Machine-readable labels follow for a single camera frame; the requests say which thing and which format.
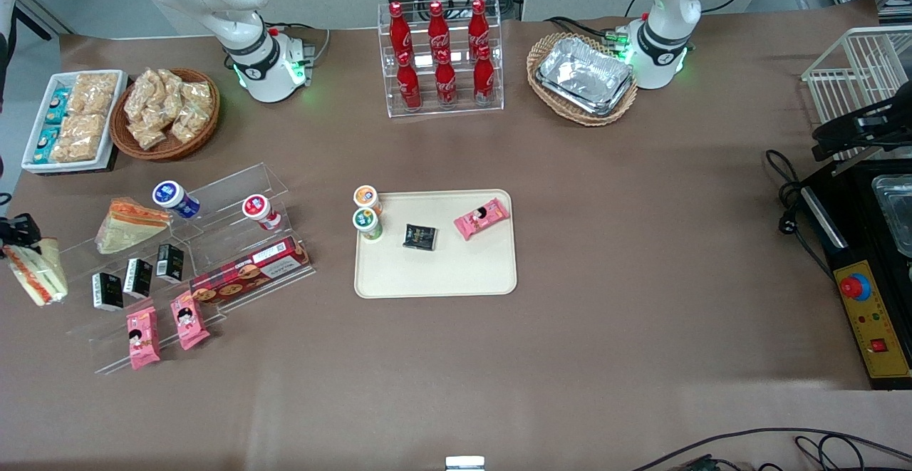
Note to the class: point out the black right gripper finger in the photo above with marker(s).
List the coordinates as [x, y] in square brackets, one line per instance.
[30, 229]

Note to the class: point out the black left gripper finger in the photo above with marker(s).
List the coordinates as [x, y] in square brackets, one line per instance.
[835, 140]

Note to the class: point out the triangle sandwich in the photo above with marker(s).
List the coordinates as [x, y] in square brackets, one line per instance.
[39, 275]
[128, 225]

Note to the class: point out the aluminium foil tray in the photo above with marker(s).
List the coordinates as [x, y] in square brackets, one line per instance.
[584, 72]

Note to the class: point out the beige plastic tray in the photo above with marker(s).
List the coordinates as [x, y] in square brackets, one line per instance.
[456, 271]

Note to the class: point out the white rectangular dish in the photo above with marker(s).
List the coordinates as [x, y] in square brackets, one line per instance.
[64, 167]

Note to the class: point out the teal snack packet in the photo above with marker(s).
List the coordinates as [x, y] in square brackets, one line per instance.
[47, 143]
[57, 106]

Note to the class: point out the metal pan in machine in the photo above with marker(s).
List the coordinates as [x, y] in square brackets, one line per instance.
[896, 211]

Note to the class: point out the small black carton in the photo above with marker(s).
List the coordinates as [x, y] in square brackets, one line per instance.
[137, 278]
[107, 291]
[169, 263]

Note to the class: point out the tan rice cracker pack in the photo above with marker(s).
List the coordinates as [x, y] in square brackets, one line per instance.
[94, 93]
[78, 137]

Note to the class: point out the blue lid cup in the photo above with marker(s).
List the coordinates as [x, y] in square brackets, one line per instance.
[171, 195]

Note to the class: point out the red emergency button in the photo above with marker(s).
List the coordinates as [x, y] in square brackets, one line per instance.
[855, 286]

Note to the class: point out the clear puffed snack bag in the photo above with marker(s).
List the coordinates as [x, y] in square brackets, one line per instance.
[197, 95]
[140, 93]
[189, 123]
[165, 83]
[147, 134]
[167, 109]

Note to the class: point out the pink snack packet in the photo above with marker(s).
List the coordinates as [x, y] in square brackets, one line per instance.
[189, 321]
[482, 218]
[142, 339]

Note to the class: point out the brown wicker basket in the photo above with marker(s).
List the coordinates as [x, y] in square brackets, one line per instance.
[171, 152]

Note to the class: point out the black sealing machine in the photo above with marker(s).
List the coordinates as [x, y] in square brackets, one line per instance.
[883, 328]

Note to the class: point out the clear acrylic stepped shelf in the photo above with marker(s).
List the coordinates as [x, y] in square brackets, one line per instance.
[235, 186]

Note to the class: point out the red cookie box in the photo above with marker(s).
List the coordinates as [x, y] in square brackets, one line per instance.
[249, 271]

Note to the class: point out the red lid cup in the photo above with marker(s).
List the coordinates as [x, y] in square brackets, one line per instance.
[258, 209]

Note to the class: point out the light wicker basket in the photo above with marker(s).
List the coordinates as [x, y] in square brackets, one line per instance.
[584, 119]

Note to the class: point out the green lid cup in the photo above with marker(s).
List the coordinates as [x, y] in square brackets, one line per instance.
[365, 221]

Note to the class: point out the orange lid cup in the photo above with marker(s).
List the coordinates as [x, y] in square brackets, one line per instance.
[366, 196]

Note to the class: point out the clear acrylic bottle rack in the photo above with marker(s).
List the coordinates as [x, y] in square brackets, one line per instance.
[491, 104]

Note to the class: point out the red cola bottle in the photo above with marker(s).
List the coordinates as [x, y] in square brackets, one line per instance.
[437, 29]
[478, 27]
[484, 79]
[408, 86]
[446, 83]
[398, 33]

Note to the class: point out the black snack packet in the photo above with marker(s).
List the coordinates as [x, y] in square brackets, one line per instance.
[420, 236]

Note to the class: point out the small white device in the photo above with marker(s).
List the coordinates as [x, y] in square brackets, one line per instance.
[464, 464]

